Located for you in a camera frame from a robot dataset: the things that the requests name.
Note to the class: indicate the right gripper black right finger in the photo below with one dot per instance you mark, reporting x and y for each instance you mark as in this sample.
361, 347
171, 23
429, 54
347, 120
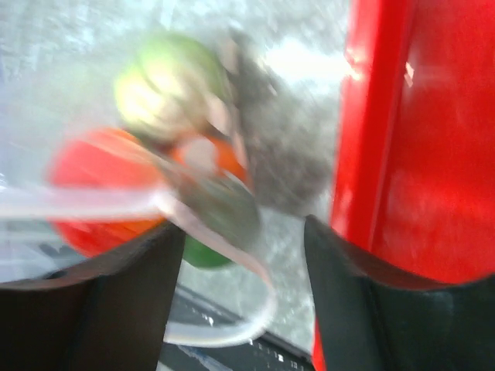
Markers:
371, 315

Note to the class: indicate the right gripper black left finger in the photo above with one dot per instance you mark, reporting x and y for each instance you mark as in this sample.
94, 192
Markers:
106, 313

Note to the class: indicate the red tomato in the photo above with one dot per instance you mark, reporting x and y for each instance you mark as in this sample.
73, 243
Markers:
96, 161

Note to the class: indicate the green lime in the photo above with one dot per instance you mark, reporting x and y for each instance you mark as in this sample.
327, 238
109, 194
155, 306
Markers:
223, 209

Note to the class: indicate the clear zip top bag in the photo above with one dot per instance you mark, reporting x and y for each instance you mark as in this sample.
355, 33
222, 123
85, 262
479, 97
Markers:
280, 123

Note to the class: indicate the light green apple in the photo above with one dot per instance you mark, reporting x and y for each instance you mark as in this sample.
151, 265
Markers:
170, 87

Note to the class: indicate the orange fruit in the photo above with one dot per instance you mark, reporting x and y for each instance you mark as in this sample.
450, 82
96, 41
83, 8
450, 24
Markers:
208, 156

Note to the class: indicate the red plastic bin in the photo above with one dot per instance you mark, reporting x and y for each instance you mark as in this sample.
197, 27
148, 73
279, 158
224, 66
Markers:
415, 167

